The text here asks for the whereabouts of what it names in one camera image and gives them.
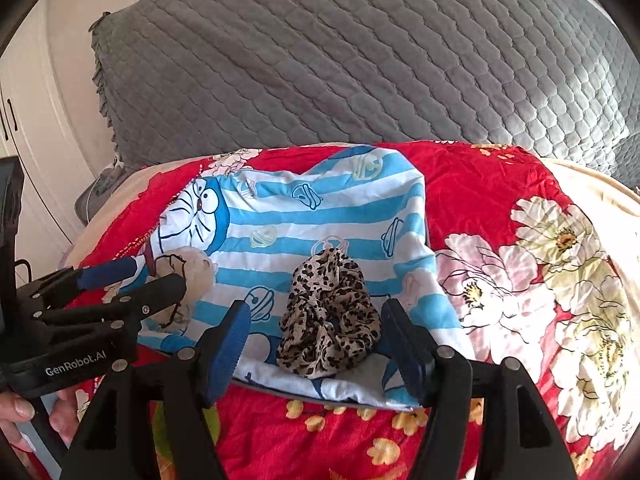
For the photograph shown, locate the leopard print scrunchie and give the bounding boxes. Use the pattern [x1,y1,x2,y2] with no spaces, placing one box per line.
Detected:
[276,249,384,380]

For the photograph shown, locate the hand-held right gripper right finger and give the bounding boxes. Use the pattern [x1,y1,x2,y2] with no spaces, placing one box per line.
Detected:
[380,298,593,480]

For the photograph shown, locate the grey quilted headboard cover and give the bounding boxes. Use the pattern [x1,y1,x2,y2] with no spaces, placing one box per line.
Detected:
[90,0,640,177]

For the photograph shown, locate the red floral blanket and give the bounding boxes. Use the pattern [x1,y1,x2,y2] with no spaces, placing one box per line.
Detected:
[65,140,637,480]

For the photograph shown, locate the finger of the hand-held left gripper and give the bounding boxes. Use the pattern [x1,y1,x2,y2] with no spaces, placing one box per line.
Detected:
[35,273,189,347]
[17,255,152,312]

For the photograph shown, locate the beige scrunchie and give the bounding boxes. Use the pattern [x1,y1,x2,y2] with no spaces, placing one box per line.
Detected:
[151,249,219,334]

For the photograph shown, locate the tray with Doraemon striped cloth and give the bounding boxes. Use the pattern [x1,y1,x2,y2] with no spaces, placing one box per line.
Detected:
[137,144,464,409]

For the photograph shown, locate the grey nightstand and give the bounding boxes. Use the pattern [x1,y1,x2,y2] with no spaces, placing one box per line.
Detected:
[75,160,132,222]

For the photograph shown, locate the person's left hand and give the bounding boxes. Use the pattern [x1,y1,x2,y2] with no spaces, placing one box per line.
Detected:
[0,389,83,456]

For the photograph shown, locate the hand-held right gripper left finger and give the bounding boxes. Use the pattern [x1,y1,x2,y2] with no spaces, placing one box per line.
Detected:
[60,301,252,480]

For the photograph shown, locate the white wardrobe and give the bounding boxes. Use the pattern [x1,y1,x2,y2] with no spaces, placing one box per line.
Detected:
[0,45,98,281]

